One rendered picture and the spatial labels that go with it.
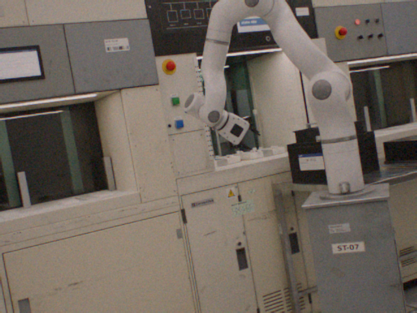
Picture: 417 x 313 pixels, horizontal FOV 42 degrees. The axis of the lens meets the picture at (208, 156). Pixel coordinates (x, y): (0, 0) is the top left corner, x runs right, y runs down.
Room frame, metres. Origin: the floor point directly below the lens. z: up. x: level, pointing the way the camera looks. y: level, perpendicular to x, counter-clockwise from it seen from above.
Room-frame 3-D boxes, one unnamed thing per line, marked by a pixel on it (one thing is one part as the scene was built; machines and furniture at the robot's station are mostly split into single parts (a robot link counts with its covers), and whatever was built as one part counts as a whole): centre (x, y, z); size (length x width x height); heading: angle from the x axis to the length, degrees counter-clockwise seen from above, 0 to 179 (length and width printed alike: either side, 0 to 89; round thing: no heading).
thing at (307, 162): (2.40, -0.54, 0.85); 0.28 x 0.28 x 0.17; 36
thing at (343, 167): (1.88, -0.45, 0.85); 0.19 x 0.19 x 0.18
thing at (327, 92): (1.85, -0.44, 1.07); 0.19 x 0.12 x 0.24; 152
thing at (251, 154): (2.89, -0.26, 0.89); 0.22 x 0.21 x 0.04; 27
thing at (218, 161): (2.77, -0.02, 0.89); 0.22 x 0.21 x 0.04; 27
